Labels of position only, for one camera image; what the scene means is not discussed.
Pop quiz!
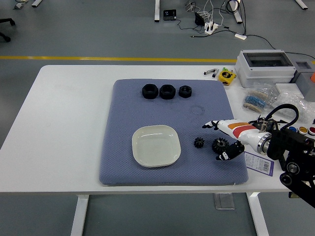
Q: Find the white orange right robot hand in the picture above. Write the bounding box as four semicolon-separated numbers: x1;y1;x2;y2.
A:
202;118;266;162

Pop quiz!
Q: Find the large black gear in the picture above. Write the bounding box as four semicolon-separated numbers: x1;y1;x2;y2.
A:
212;137;231;154

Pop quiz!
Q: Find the small black gear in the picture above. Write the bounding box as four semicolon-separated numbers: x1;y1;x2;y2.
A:
193;137;206;149

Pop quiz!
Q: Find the white push-button control box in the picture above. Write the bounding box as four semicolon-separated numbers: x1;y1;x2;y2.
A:
283;124;315;136

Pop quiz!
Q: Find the flat white box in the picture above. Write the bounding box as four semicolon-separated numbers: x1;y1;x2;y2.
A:
275;83;305;99

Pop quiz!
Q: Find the small black hex nut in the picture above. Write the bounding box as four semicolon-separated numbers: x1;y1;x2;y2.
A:
179;85;192;98

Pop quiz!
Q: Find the small grey box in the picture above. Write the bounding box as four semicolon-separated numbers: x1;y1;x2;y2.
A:
290;59;315;97

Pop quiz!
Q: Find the large black hex nut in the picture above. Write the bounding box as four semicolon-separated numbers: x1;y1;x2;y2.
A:
159;84;176;100
142;84;158;100

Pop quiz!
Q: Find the purple-edged label card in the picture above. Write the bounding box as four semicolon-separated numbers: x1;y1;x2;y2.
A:
243;151;274;177

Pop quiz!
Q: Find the bag of blue resistors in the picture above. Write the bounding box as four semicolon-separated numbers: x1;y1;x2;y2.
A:
242;82;280;114

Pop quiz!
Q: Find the yellow tape measure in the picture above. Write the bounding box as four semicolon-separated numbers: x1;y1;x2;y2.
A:
218;70;237;86

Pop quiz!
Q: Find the bag of white parts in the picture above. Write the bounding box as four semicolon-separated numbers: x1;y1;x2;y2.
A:
270;90;315;123

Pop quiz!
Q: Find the clear plastic holder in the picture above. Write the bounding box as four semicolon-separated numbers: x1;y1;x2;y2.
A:
213;193;236;210

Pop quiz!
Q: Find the white square plate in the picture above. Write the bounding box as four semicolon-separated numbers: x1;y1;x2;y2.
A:
131;124;182;169

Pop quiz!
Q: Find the white power strip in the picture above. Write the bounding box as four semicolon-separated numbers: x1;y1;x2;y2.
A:
204;21;219;34

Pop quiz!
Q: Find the blue-grey quilted mat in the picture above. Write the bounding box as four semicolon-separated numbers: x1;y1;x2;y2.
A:
98;78;249;186

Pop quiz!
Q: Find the black power adapter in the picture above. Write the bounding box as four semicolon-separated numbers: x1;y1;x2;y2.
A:
194;12;205;27

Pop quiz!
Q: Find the black device with screen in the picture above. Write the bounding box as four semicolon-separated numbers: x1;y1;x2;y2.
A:
163;9;177;21

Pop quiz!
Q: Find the white table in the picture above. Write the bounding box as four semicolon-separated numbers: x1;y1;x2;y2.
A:
0;64;315;236

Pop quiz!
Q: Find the black office chair base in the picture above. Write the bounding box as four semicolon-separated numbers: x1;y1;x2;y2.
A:
0;18;16;42

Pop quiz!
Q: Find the grey electrical enclosure box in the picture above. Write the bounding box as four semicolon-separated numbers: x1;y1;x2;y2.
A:
235;49;297;89

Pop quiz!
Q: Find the long black floor cable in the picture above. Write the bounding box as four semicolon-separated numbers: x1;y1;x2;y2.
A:
246;34;315;61

